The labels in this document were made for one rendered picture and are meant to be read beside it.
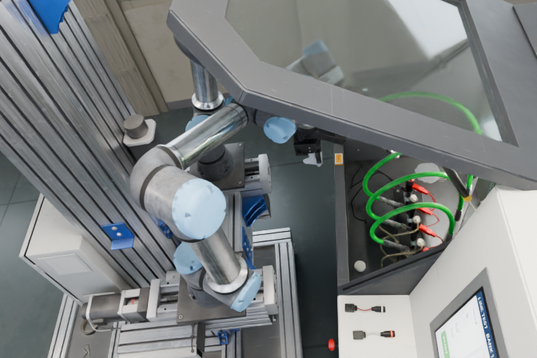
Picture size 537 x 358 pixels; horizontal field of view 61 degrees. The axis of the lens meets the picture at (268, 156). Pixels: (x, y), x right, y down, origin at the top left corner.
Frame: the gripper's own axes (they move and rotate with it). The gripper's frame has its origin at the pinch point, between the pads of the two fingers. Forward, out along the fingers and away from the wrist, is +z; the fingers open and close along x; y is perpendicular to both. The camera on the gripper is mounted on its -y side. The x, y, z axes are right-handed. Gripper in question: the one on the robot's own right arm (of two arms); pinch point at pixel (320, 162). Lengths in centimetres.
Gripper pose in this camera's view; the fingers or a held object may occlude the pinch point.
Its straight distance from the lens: 151.2
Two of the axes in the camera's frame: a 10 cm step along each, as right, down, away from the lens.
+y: -9.8, 0.6, 1.8
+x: -0.7, 7.7, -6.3
